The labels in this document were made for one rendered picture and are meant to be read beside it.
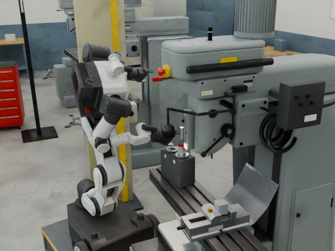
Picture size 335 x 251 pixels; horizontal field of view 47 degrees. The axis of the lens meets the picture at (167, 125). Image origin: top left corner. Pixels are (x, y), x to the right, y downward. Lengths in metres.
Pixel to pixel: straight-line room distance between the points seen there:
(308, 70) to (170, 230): 1.16
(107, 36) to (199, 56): 1.85
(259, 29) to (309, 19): 5.72
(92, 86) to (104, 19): 1.41
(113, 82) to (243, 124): 0.76
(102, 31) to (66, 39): 7.37
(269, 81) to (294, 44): 5.91
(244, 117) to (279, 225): 0.72
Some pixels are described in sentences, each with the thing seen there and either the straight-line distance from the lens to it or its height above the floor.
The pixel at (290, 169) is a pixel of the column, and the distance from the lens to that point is 2.22.
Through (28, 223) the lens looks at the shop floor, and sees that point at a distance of 4.06.
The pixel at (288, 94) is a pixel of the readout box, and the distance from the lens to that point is 1.79.
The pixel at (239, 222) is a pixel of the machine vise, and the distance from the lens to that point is 2.13.
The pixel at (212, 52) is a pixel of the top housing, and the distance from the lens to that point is 1.80.
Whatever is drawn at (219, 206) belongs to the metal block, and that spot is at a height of 1.08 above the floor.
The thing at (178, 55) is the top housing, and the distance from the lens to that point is 1.76.
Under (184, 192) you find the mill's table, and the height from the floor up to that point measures 0.94.
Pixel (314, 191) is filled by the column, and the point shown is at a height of 1.02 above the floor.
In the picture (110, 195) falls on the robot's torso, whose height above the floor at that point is 0.77.
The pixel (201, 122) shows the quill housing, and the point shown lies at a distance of 1.92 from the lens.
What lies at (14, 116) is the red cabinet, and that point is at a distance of 6.41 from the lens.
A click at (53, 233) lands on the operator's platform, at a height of 0.40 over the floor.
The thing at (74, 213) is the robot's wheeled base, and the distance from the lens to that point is 3.00.
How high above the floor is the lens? 2.16
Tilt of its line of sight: 20 degrees down
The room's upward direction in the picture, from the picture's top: 1 degrees counter-clockwise
